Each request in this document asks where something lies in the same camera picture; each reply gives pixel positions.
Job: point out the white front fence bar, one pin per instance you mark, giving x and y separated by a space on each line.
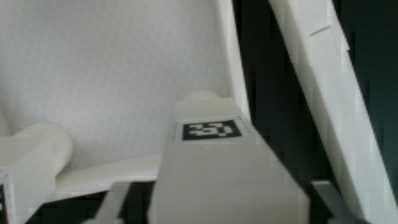
318 55

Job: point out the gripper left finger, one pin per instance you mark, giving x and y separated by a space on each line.
107 216

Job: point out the white desk top tray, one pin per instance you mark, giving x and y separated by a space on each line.
103 59

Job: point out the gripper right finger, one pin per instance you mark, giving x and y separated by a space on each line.
343 216

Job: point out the white desk leg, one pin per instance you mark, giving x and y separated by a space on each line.
36 153
224 184

